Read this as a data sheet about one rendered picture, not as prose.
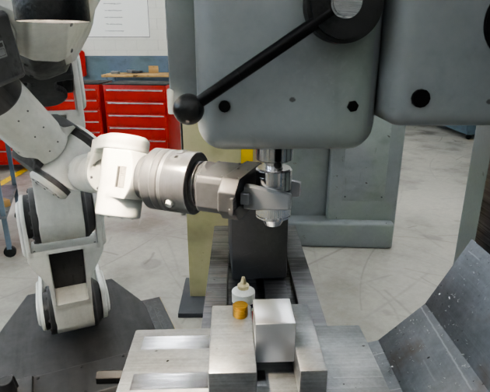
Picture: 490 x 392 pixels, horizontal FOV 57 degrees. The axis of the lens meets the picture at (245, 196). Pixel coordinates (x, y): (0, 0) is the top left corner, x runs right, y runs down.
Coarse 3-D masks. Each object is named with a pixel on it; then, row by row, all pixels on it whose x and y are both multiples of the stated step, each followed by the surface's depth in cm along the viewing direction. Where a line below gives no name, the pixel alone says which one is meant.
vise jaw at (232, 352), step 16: (224, 320) 64; (240, 320) 64; (224, 336) 61; (240, 336) 61; (224, 352) 58; (240, 352) 58; (208, 368) 55; (224, 368) 55; (240, 368) 55; (256, 368) 55; (208, 384) 55; (224, 384) 55; (240, 384) 55; (256, 384) 55
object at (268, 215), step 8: (256, 176) 58; (256, 184) 58; (264, 184) 56; (272, 184) 56; (280, 184) 56; (288, 184) 57; (288, 192) 57; (256, 216) 59; (264, 216) 58; (272, 216) 57; (280, 216) 58; (288, 216) 59
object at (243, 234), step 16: (240, 224) 93; (256, 224) 94; (288, 224) 94; (240, 240) 94; (256, 240) 95; (272, 240) 95; (240, 256) 96; (256, 256) 96; (272, 256) 96; (240, 272) 97; (256, 272) 97; (272, 272) 97
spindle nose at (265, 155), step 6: (258, 150) 56; (264, 150) 55; (270, 150) 55; (282, 150) 55; (288, 150) 55; (258, 156) 56; (264, 156) 55; (270, 156) 55; (282, 156) 55; (288, 156) 56; (264, 162) 56; (270, 162) 55; (282, 162) 55
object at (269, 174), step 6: (258, 168) 57; (264, 168) 57; (282, 168) 57; (288, 168) 57; (258, 174) 57; (264, 174) 56; (270, 174) 56; (276, 174) 56; (282, 174) 56; (288, 174) 56
